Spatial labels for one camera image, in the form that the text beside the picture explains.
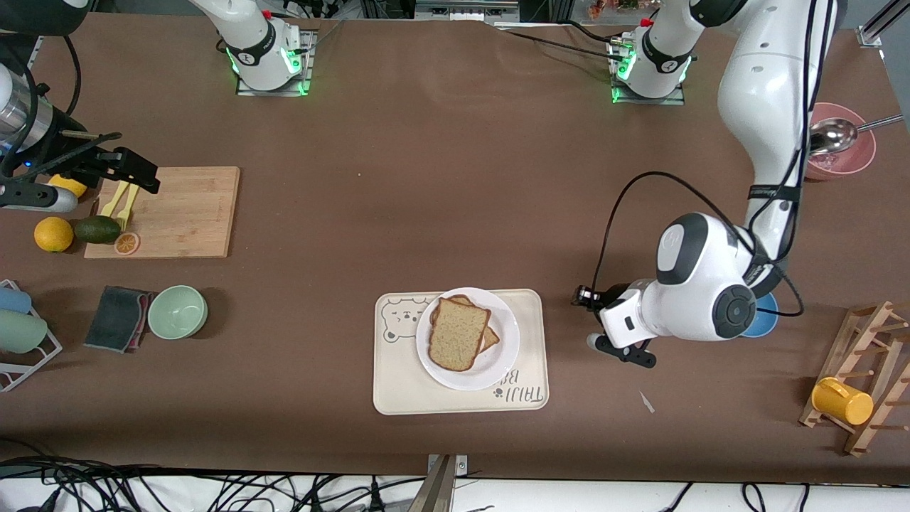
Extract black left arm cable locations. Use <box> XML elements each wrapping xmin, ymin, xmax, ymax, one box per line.
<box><xmin>592</xmin><ymin>171</ymin><xmax>805</xmax><ymax>319</ymax></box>

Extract pink bowl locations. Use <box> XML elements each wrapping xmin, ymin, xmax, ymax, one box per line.
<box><xmin>807</xmin><ymin>102</ymin><xmax>877</xmax><ymax>181</ymax></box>

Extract light blue cup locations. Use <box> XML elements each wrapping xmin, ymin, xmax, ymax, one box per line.
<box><xmin>0</xmin><ymin>286</ymin><xmax>33</xmax><ymax>315</ymax></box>

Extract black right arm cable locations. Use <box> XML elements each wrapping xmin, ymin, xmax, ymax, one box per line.
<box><xmin>0</xmin><ymin>36</ymin><xmax>80</xmax><ymax>178</ymax></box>

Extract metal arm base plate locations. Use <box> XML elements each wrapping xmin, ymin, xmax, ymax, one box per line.
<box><xmin>609</xmin><ymin>36</ymin><xmax>687</xmax><ymax>106</ymax></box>
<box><xmin>235</xmin><ymin>27</ymin><xmax>316</xmax><ymax>97</ymax></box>

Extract blue bowl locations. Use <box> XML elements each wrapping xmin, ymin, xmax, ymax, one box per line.
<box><xmin>739</xmin><ymin>292</ymin><xmax>780</xmax><ymax>338</ymax></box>

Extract metal ladle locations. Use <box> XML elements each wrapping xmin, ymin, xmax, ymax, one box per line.
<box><xmin>810</xmin><ymin>114</ymin><xmax>905</xmax><ymax>156</ymax></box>

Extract wooden cutting board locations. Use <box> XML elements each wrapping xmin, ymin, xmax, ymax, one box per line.
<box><xmin>84</xmin><ymin>166</ymin><xmax>241</xmax><ymax>260</ymax></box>

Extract folded grey pink cloth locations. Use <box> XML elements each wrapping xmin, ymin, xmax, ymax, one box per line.
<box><xmin>83</xmin><ymin>285</ymin><xmax>156</xmax><ymax>354</ymax></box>

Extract white wire cup rack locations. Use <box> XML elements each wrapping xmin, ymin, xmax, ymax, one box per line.
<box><xmin>0</xmin><ymin>279</ymin><xmax>63</xmax><ymax>393</ymax></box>

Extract yellow mug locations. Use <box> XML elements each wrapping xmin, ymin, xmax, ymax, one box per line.
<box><xmin>811</xmin><ymin>377</ymin><xmax>874</xmax><ymax>426</ymax></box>

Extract grey equipment box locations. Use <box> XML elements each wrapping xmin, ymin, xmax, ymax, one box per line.
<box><xmin>414</xmin><ymin>0</ymin><xmax>521</xmax><ymax>23</ymax></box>

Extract aluminium frame profile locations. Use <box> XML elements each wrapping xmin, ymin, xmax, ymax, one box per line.
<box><xmin>857</xmin><ymin>0</ymin><xmax>910</xmax><ymax>49</ymax></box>

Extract white round plate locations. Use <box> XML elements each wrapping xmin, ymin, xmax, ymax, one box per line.
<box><xmin>415</xmin><ymin>287</ymin><xmax>521</xmax><ymax>392</ymax></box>

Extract tangled black cables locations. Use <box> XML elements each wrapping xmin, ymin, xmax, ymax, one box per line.
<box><xmin>0</xmin><ymin>437</ymin><xmax>427</xmax><ymax>512</ymax></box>

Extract wooden mug rack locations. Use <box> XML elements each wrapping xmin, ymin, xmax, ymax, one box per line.
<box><xmin>798</xmin><ymin>300</ymin><xmax>910</xmax><ymax>457</ymax></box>

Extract cream bear print tray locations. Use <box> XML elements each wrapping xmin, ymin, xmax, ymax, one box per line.
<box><xmin>373</xmin><ymin>288</ymin><xmax>550</xmax><ymax>416</ymax></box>

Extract yellow lemon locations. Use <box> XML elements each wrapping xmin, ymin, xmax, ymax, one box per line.
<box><xmin>48</xmin><ymin>174</ymin><xmax>89</xmax><ymax>199</ymax></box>
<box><xmin>33</xmin><ymin>216</ymin><xmax>75</xmax><ymax>254</ymax></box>

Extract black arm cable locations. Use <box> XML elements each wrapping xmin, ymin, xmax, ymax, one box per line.
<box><xmin>592</xmin><ymin>171</ymin><xmax>805</xmax><ymax>319</ymax></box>
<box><xmin>0</xmin><ymin>36</ymin><xmax>80</xmax><ymax>178</ymax></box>

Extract black table cable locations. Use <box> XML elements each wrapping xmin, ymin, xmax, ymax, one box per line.
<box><xmin>494</xmin><ymin>21</ymin><xmax>630</xmax><ymax>65</ymax></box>

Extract toast bread slice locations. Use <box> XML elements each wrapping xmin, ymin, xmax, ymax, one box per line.
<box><xmin>430</xmin><ymin>294</ymin><xmax>501</xmax><ymax>354</ymax></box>
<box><xmin>427</xmin><ymin>297</ymin><xmax>492</xmax><ymax>373</ymax></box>

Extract pale green cup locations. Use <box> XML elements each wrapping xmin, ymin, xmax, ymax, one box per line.
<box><xmin>0</xmin><ymin>310</ymin><xmax>48</xmax><ymax>354</ymax></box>

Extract pale green bowl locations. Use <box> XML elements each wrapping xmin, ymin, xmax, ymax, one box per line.
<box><xmin>147</xmin><ymin>284</ymin><xmax>209</xmax><ymax>341</ymax></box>

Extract dark green avocado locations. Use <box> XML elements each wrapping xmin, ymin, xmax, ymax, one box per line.
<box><xmin>74</xmin><ymin>215</ymin><xmax>122</xmax><ymax>245</ymax></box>

